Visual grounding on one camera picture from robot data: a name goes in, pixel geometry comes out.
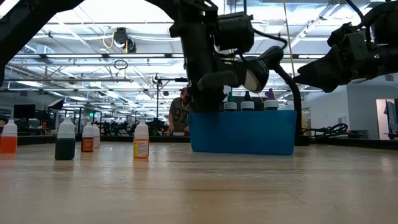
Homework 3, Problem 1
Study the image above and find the black camera stand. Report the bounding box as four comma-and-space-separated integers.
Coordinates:
153, 73, 189, 125

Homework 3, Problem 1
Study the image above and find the black left camera cable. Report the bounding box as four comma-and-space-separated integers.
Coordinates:
252, 27, 289, 52

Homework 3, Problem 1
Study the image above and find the small yellow-label dropper bottle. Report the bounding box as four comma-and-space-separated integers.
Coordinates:
133, 119, 150, 160

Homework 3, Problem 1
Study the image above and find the small pale dropper bottle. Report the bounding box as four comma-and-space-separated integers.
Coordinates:
92, 124, 101, 149

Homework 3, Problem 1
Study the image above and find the blue plastic bin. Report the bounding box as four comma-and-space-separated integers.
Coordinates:
188, 110, 297, 156

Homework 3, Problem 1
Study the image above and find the person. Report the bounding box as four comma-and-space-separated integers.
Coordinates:
169, 86, 193, 133

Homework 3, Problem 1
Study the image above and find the black monitor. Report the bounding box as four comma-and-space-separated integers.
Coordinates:
13, 104, 36, 120

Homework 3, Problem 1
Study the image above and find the large purple food coloring bottle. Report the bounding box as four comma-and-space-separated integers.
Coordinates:
264, 88, 280, 111

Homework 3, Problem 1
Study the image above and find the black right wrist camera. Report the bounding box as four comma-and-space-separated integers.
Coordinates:
327, 23, 354, 47

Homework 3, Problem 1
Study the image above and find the black studio softbox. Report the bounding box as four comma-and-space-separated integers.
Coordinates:
46, 98, 65, 111

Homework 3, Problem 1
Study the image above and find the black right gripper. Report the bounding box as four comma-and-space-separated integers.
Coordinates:
294, 30, 389, 93

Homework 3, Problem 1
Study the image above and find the yellow hanging power cord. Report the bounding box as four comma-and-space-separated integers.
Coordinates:
282, 0, 296, 77

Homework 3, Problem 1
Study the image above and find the black aluminium rig frame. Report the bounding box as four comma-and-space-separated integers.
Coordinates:
17, 134, 398, 150

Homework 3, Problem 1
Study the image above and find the black cable heap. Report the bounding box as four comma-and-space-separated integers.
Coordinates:
306, 123, 349, 140

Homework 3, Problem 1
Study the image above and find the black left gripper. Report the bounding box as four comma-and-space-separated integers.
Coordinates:
182, 46, 241, 113

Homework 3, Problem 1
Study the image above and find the large black food coloring bottle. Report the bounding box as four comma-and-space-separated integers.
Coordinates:
240, 90, 255, 111

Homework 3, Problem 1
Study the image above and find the small brown-label dropper bottle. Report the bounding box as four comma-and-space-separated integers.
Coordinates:
81, 121, 95, 153

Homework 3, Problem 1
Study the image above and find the ceiling cable reel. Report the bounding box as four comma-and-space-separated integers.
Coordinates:
112, 27, 137, 54

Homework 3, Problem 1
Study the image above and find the small dark green dropper bottle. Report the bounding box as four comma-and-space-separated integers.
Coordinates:
54, 116, 76, 161

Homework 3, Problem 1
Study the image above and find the large green food coloring bottle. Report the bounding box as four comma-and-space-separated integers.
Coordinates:
223, 92, 238, 112

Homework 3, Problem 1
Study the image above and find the small orange dropper bottle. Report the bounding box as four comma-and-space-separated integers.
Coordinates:
0, 119, 18, 154

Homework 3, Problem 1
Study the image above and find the black gooseneck desk lamp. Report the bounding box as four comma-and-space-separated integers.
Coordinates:
241, 45, 311, 147

